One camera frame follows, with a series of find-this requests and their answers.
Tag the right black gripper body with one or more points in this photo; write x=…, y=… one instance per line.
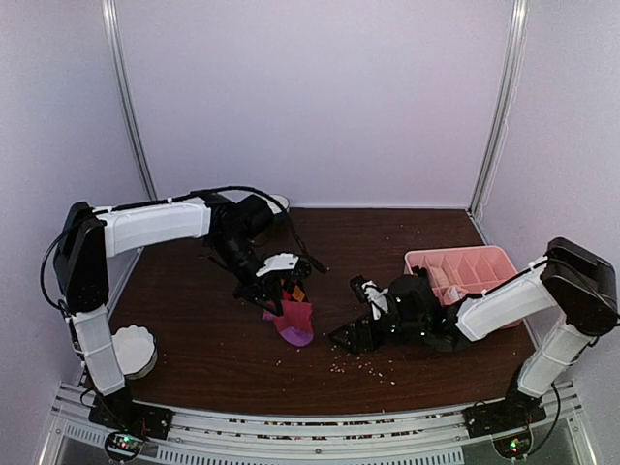
x=414, y=329

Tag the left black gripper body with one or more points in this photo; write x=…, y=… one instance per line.
x=231, y=251

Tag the black argyle sock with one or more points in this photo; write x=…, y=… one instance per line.
x=293, y=290

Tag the maroon purple orange sock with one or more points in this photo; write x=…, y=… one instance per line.
x=295, y=324

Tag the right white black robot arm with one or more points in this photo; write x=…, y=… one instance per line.
x=577, y=283

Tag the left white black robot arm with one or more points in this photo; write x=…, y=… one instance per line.
x=99, y=247

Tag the beige rolled sock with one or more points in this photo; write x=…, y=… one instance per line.
x=439, y=277

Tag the white pink rolled sock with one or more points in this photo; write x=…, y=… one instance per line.
x=454, y=294

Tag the teal white ceramic bowl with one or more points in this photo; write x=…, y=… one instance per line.
x=278, y=204

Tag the pink divided organizer box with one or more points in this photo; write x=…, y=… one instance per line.
x=476, y=269

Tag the white scalloped bowl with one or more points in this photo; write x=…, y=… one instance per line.
x=136, y=351

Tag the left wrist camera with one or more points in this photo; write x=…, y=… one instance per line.
x=277, y=263

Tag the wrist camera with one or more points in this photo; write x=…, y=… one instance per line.
x=277, y=263
x=376, y=298

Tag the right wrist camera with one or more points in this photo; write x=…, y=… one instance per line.
x=376, y=298

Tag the front aluminium rail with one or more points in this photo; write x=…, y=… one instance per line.
x=430, y=436

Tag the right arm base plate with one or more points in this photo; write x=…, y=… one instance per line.
x=498, y=417

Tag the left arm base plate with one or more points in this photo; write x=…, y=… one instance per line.
x=138, y=419

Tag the left aluminium frame post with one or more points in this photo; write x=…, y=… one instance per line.
x=112, y=29

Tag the aluminium frame post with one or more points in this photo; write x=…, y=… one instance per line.
x=499, y=122
x=112, y=29

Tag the right aluminium frame post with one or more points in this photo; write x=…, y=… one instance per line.
x=499, y=122

